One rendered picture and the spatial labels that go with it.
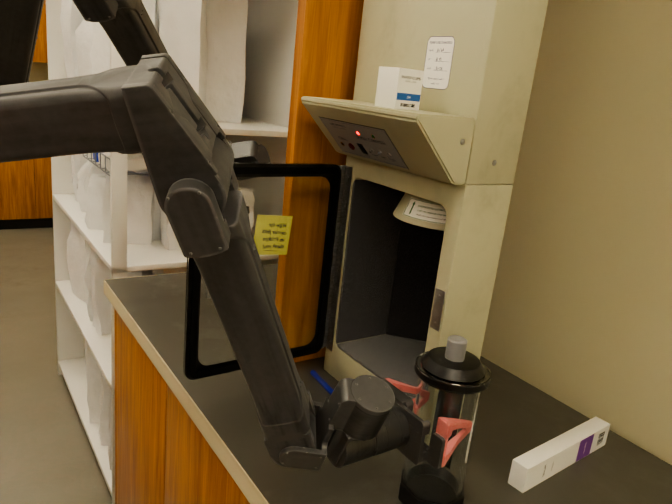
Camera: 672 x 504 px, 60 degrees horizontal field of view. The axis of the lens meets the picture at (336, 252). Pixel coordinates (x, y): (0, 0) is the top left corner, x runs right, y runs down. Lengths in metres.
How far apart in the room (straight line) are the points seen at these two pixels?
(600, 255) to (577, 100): 0.32
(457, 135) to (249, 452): 0.61
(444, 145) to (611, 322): 0.59
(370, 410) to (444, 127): 0.41
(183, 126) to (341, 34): 0.74
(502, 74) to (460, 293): 0.35
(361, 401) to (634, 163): 0.76
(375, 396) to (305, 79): 0.64
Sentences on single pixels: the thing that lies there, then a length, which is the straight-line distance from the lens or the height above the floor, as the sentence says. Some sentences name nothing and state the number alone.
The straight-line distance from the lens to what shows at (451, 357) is 0.85.
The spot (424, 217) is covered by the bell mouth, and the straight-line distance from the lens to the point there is 1.01.
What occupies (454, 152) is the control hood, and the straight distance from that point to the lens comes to 0.88.
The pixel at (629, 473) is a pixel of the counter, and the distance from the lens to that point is 1.20.
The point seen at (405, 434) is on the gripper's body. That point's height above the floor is 1.10.
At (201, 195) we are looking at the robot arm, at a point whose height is 1.44.
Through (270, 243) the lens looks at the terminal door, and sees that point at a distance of 1.08.
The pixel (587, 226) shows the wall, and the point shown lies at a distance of 1.30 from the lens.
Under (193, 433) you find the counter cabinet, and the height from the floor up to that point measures 0.82.
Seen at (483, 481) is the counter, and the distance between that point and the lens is 1.05.
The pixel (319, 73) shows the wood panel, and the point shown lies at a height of 1.55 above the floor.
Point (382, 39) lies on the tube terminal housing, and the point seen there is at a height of 1.62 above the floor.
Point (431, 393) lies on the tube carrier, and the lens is 0.85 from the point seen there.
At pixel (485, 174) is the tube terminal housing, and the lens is 0.94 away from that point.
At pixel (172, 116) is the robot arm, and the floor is 1.50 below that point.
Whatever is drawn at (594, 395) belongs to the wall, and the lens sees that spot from 1.35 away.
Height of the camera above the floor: 1.54
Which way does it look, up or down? 16 degrees down
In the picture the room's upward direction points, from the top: 6 degrees clockwise
